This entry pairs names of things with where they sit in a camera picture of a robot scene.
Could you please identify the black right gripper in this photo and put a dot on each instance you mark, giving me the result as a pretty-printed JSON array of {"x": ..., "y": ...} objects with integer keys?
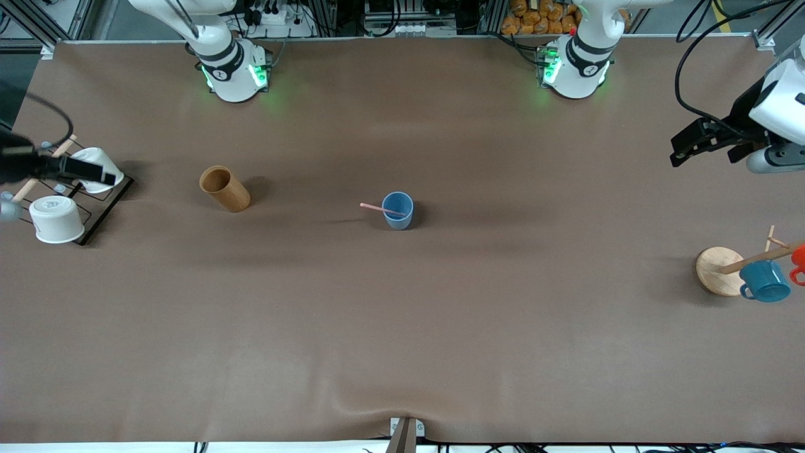
[{"x": 17, "y": 165}]

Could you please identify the wooden mug tree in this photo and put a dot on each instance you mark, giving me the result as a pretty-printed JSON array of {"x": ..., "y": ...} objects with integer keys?
[{"x": 717, "y": 270}]

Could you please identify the white smiley cup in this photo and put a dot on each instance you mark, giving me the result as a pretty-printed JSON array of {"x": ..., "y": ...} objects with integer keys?
[
  {"x": 56, "y": 220},
  {"x": 91, "y": 154}
]

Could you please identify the red mug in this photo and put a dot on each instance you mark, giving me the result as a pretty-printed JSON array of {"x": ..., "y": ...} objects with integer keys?
[{"x": 800, "y": 258}]

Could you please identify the white power strip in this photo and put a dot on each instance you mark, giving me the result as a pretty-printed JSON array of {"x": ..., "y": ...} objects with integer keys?
[{"x": 277, "y": 19}]

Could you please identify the bamboo cylinder chopstick holder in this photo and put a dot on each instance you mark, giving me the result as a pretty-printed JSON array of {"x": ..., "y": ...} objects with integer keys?
[{"x": 233, "y": 195}]

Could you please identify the teal mug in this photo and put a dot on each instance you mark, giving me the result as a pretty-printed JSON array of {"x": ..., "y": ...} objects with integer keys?
[{"x": 764, "y": 280}]

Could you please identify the bag of orange bread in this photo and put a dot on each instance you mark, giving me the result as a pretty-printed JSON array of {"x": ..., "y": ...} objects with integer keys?
[{"x": 541, "y": 22}]

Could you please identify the pink chopstick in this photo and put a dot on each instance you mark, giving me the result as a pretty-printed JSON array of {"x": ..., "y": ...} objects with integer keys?
[{"x": 377, "y": 207}]

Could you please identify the blue cup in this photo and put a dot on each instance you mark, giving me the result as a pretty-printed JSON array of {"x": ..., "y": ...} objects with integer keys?
[{"x": 398, "y": 220}]

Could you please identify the metal table clamp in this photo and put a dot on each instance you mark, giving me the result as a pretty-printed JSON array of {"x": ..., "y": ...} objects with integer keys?
[{"x": 405, "y": 437}]

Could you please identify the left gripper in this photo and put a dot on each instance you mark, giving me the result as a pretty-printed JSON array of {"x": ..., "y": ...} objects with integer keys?
[{"x": 741, "y": 117}]

